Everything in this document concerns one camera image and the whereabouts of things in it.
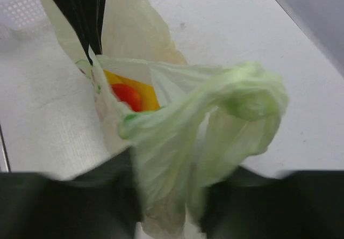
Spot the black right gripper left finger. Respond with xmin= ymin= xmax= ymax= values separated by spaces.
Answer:
xmin=1 ymin=150 xmax=141 ymax=238

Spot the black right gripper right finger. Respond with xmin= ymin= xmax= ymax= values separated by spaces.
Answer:
xmin=200 ymin=167 xmax=343 ymax=238

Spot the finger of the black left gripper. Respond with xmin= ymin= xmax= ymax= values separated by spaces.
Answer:
xmin=53 ymin=0 xmax=106 ymax=64

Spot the red apple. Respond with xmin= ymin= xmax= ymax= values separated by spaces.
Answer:
xmin=111 ymin=83 xmax=142 ymax=112

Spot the yellow banana bunch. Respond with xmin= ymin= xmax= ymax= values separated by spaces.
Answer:
xmin=104 ymin=70 xmax=160 ymax=112

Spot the light green plastic bag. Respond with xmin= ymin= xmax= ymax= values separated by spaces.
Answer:
xmin=41 ymin=0 xmax=289 ymax=238

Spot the white plastic basket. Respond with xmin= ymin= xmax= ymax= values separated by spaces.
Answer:
xmin=1 ymin=0 xmax=47 ymax=31

